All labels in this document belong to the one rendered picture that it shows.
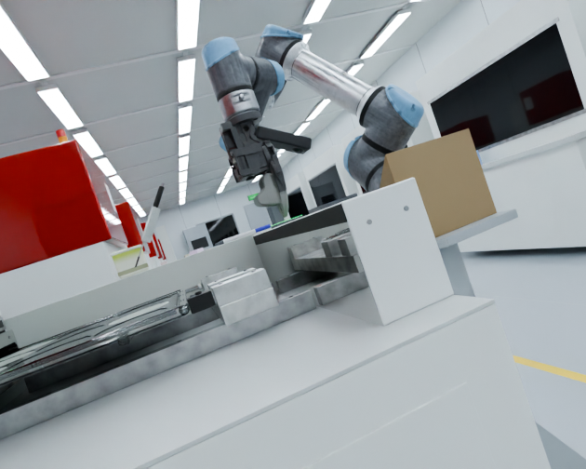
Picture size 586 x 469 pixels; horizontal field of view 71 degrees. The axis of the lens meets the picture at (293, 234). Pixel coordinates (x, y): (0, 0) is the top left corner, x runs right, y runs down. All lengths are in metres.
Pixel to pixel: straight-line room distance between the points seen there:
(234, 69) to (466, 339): 0.63
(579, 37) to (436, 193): 2.84
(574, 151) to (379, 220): 3.18
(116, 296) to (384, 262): 0.65
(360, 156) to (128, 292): 0.66
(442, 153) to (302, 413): 0.77
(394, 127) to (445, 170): 0.18
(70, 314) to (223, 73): 0.58
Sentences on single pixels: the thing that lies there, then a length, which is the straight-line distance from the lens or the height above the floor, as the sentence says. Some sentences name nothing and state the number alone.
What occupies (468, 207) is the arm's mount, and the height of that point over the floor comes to 0.86.
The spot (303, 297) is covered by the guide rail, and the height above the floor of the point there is 0.84.
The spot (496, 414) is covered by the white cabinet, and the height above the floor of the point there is 0.72.
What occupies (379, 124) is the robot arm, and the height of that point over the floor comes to 1.12.
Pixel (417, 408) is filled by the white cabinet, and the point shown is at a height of 0.76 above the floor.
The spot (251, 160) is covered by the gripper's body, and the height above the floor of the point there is 1.10.
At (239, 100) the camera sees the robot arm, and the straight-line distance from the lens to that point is 0.84.
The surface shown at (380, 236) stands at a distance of 0.46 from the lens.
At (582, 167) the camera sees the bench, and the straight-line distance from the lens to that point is 3.59.
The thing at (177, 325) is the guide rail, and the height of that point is 0.84.
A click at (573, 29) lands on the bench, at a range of 3.76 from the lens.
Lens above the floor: 0.95
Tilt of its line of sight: 1 degrees down
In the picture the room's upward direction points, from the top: 19 degrees counter-clockwise
